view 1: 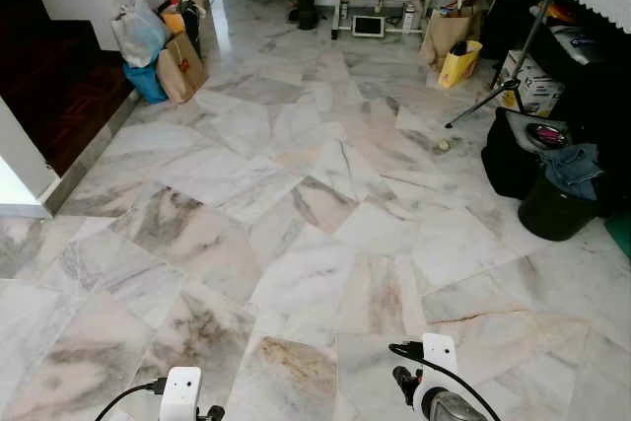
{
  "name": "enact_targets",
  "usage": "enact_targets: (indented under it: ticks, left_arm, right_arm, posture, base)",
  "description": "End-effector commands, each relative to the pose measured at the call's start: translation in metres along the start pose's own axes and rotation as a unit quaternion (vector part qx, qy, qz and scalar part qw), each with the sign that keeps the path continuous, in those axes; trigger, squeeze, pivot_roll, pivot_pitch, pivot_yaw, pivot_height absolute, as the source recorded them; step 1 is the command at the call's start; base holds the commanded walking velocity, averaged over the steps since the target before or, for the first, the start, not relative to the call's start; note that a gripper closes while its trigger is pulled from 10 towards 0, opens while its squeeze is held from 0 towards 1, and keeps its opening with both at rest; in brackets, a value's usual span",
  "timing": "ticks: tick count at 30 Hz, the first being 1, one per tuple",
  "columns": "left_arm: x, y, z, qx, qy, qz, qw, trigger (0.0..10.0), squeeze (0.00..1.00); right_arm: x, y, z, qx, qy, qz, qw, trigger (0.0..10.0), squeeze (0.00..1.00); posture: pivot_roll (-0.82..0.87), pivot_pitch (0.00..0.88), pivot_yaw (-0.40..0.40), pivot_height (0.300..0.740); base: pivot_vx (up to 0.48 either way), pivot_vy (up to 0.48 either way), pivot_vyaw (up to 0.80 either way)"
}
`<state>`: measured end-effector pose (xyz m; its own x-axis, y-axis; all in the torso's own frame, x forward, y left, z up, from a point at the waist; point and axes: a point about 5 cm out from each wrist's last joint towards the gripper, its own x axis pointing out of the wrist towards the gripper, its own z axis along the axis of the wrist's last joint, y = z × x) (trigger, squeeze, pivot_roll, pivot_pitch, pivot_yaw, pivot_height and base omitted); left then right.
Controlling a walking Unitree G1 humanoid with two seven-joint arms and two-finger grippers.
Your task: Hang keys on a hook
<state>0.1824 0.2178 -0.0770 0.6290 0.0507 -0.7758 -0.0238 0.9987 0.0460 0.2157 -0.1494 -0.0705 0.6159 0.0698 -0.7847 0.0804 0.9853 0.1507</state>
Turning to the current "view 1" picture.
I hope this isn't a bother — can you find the black fabric bag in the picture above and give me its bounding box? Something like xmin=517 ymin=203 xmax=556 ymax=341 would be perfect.
xmin=481 ymin=108 xmax=555 ymax=200

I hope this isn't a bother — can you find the white plastic bag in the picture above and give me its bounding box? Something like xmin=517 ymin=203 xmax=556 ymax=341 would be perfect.
xmin=110 ymin=0 xmax=169 ymax=69

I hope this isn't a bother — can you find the pink round item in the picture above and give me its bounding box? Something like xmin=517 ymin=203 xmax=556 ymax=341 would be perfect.
xmin=527 ymin=123 xmax=573 ymax=151

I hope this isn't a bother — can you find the blue denim cloth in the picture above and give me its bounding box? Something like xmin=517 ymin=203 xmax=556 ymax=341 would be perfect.
xmin=544 ymin=143 xmax=604 ymax=202

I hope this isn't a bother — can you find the black and orange bag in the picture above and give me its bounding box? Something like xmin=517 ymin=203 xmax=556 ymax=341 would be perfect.
xmin=158 ymin=0 xmax=206 ymax=57

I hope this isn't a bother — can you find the black bucket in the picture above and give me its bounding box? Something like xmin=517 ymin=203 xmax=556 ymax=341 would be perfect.
xmin=518 ymin=170 xmax=599 ymax=243

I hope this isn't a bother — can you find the dark wooden staircase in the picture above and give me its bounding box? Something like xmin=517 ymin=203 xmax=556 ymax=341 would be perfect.
xmin=0 ymin=0 xmax=139 ymax=177

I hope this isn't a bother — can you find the black tripod stand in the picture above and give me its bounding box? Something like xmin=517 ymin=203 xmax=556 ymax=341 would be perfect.
xmin=444 ymin=0 xmax=569 ymax=129

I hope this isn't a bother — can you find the large brown paper bag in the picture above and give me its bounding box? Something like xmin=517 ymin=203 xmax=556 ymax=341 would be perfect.
xmin=420 ymin=7 xmax=481 ymax=72

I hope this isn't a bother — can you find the white cardboard box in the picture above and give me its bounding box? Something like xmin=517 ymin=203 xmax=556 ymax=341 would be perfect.
xmin=498 ymin=49 xmax=565 ymax=116

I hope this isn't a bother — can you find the white framed tablet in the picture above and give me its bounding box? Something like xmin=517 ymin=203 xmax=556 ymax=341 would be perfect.
xmin=352 ymin=14 xmax=386 ymax=39

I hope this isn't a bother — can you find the blue bag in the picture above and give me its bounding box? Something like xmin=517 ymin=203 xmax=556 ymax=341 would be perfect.
xmin=123 ymin=61 xmax=169 ymax=105

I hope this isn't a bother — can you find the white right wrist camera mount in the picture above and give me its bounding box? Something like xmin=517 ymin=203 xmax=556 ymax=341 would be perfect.
xmin=419 ymin=332 xmax=460 ymax=414

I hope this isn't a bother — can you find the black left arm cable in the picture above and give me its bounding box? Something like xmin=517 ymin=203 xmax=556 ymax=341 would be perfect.
xmin=95 ymin=379 xmax=165 ymax=421

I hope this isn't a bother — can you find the yellow shopping bag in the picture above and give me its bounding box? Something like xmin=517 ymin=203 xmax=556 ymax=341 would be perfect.
xmin=438 ymin=39 xmax=484 ymax=90

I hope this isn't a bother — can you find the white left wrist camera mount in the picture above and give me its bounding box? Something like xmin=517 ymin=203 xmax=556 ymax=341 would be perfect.
xmin=158 ymin=367 xmax=203 ymax=421

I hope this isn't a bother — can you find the small brown paper bag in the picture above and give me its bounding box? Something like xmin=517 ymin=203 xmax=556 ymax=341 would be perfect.
xmin=156 ymin=32 xmax=210 ymax=105

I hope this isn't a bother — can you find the green mat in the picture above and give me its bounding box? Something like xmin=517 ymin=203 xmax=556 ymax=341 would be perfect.
xmin=603 ymin=212 xmax=631 ymax=259

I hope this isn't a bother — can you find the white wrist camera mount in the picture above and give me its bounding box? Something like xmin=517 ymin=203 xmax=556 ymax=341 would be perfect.
xmin=158 ymin=367 xmax=203 ymax=421
xmin=419 ymin=332 xmax=460 ymax=414

